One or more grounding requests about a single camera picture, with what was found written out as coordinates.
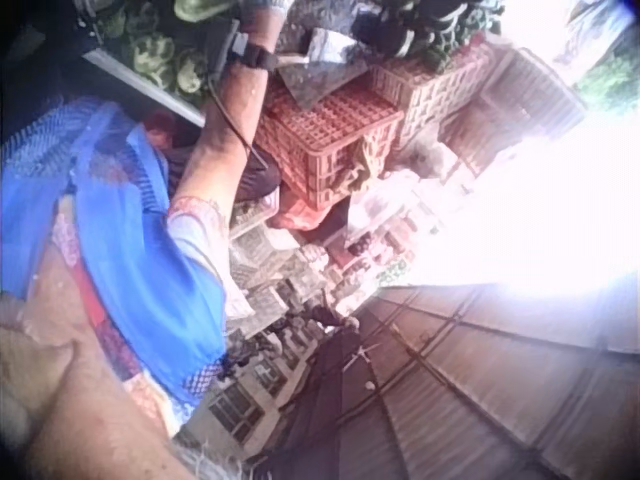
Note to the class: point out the pale plastic crate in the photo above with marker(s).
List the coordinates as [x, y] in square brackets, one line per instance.
[440, 90]

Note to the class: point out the heap of green cabbages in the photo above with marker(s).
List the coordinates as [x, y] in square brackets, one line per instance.
[155, 55]

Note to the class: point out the dark awning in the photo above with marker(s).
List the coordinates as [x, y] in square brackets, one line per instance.
[325, 390]

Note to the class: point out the grey cardboard sheet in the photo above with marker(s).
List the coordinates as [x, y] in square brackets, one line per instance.
[320, 82]

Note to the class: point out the red plastic crate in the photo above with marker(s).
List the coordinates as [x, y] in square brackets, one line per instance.
[325, 140]

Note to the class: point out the white plastic bag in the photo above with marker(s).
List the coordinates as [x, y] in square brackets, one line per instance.
[327, 45]

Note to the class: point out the person's right hand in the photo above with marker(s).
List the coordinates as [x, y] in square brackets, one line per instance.
[262, 25]

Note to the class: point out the black wrist band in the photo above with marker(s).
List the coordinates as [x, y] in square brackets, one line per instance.
[257, 57]

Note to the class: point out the heap of dark vegetables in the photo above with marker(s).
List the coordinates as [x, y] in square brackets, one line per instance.
[420, 22]

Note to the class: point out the corrugated metal roof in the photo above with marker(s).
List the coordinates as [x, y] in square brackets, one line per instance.
[490, 380]

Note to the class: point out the building with windows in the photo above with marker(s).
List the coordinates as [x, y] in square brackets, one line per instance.
[240, 405]

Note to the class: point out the white stall table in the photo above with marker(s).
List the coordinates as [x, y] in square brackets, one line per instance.
[145, 87]

